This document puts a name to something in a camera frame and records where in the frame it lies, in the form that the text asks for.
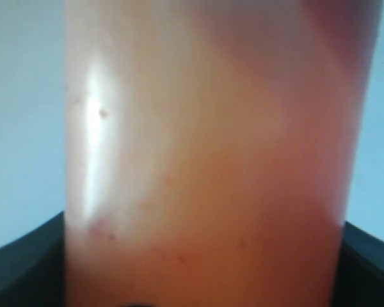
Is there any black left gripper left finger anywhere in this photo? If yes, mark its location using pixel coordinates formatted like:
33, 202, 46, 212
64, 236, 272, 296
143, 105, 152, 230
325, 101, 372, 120
0, 212, 65, 307

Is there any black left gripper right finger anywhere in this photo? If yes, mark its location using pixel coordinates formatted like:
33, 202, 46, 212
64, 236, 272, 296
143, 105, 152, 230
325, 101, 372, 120
332, 223, 384, 307

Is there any red sauce squeeze bottle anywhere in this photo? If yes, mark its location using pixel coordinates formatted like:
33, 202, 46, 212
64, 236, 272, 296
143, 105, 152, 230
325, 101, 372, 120
64, 1, 383, 306

